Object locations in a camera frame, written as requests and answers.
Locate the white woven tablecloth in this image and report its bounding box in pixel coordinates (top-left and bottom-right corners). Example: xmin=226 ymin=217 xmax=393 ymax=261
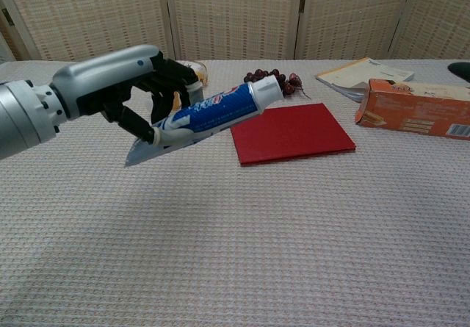
xmin=0 ymin=59 xmax=470 ymax=327

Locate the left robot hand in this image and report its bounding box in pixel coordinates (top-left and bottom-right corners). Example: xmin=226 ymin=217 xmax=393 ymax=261
xmin=49 ymin=43 xmax=205 ymax=148

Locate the white notebook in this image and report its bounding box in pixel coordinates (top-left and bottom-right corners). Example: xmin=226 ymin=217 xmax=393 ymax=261
xmin=328 ymin=82 xmax=368 ymax=103

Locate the white book with yellow edge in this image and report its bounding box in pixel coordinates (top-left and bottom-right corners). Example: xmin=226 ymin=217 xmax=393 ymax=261
xmin=314 ymin=57 xmax=416 ymax=90

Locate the blue and white toothpaste tube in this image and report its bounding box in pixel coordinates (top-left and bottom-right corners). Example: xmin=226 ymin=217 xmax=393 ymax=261
xmin=124 ymin=76 xmax=283 ymax=169

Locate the yellow tea plastic bottle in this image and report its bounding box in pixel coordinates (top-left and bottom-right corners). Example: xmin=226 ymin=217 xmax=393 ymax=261
xmin=171 ymin=61 xmax=209 ymax=109

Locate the dark red grape bunch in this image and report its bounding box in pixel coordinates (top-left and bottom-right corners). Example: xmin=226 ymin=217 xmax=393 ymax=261
xmin=244 ymin=68 xmax=311 ymax=100

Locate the woven folding screen panel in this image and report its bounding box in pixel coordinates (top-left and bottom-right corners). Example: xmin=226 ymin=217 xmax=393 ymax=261
xmin=0 ymin=0 xmax=181 ymax=62
xmin=388 ymin=0 xmax=470 ymax=61
xmin=0 ymin=0 xmax=29 ymax=63
xmin=296 ymin=0 xmax=418 ymax=61
xmin=164 ymin=0 xmax=306 ymax=62

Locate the red notebook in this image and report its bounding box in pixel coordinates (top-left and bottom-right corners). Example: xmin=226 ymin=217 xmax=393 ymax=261
xmin=230 ymin=102 xmax=357 ymax=166

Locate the orange cardboard box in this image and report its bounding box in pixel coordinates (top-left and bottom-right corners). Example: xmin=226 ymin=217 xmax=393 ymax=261
xmin=354 ymin=78 xmax=470 ymax=141

